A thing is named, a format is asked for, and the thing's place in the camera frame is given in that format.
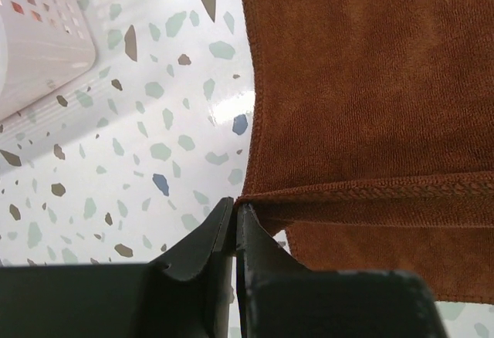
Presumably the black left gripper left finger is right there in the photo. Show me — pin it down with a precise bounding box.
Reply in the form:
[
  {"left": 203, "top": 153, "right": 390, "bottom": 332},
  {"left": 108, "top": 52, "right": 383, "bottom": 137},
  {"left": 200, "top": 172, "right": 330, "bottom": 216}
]
[{"left": 1, "top": 198, "right": 235, "bottom": 337}]

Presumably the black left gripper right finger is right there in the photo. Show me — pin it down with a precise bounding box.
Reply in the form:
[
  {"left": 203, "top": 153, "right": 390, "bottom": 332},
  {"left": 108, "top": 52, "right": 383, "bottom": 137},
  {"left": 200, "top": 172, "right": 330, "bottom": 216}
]
[{"left": 236, "top": 204, "right": 447, "bottom": 338}]

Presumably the brown towel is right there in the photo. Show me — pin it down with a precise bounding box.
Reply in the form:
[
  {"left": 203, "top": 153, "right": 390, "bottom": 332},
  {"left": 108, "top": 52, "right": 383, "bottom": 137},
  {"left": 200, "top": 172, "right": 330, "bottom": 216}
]
[{"left": 239, "top": 0, "right": 493, "bottom": 303}]

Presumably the white plastic laundry basket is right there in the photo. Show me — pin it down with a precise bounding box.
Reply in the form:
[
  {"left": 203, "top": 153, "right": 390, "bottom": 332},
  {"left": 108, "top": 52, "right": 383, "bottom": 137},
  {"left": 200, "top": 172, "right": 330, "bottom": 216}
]
[{"left": 1, "top": 0, "right": 96, "bottom": 118}]

